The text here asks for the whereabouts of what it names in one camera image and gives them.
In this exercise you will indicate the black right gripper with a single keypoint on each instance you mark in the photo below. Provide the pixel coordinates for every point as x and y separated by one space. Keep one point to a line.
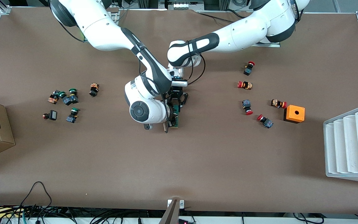
167 119

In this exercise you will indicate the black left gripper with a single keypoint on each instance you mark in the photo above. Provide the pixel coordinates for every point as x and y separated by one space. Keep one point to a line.
176 92

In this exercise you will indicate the green load switch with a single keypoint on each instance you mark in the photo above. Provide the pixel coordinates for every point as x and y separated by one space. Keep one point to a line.
176 119

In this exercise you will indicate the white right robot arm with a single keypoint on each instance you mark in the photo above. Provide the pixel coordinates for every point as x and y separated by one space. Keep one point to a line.
104 34

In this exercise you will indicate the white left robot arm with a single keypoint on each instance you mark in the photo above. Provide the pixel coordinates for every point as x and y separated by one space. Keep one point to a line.
244 31

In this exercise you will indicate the red button with blue block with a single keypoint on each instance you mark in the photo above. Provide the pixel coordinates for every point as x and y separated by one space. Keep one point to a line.
247 107
265 121
249 68

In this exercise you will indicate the red button with orange block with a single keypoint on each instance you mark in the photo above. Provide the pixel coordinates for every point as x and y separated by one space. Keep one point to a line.
245 85
278 103

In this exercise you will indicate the green button with blue block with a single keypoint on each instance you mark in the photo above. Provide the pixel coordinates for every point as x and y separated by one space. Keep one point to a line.
73 115
65 99
73 96

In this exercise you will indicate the small module with red LED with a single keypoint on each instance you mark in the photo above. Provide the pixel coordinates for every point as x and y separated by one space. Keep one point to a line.
183 221

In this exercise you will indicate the white power strip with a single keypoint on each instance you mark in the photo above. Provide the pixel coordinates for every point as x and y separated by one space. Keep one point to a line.
180 5

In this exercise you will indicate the black square push button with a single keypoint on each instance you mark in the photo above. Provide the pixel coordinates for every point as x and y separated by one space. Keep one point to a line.
52 115

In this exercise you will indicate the orange box with hole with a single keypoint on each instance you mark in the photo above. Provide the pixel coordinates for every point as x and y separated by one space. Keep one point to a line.
294 113

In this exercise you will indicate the white slotted tray rack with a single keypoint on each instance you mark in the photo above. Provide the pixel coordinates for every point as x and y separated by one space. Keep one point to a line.
350 146

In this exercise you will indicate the aluminium camera post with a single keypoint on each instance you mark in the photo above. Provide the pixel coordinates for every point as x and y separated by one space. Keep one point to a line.
172 213

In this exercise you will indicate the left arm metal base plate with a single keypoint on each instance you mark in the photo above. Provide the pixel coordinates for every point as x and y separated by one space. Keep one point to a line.
273 45

